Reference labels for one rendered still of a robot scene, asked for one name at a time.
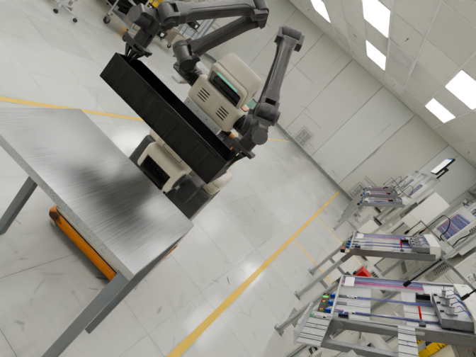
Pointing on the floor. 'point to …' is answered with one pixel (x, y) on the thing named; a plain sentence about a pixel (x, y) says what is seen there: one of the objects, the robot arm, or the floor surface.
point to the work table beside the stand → (91, 200)
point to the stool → (64, 8)
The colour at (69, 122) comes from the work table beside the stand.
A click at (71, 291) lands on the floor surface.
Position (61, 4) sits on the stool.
